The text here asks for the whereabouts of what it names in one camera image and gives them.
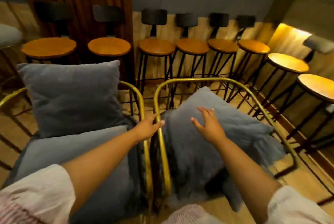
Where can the person's left hand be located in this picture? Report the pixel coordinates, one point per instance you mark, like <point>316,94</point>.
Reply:
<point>144,130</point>

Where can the person's right hand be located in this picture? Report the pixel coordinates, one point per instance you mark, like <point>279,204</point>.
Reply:
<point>211,127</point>

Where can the person's right thumb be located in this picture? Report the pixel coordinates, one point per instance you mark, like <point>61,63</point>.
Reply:
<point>197,123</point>

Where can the person's left thumb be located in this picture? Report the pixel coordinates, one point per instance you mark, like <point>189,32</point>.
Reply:
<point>158,125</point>

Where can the person's right forearm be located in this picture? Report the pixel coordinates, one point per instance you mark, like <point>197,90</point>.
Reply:
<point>242,171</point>

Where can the person's left forearm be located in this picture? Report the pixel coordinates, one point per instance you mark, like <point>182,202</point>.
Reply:
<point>104,158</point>

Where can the grey square pillow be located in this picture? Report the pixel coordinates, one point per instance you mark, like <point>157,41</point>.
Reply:
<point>70,98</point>
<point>187,153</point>

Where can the row of wooden bar stools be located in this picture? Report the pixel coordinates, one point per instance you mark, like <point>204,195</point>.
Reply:
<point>156,46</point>

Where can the white striped shirt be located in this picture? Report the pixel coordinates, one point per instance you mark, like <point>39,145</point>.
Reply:
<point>34,195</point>

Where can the grey padded gold stool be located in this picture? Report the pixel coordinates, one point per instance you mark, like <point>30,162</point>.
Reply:
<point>9,34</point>

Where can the gold frame armchair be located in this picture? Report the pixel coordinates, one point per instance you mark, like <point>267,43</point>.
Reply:
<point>167,169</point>
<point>142,117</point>

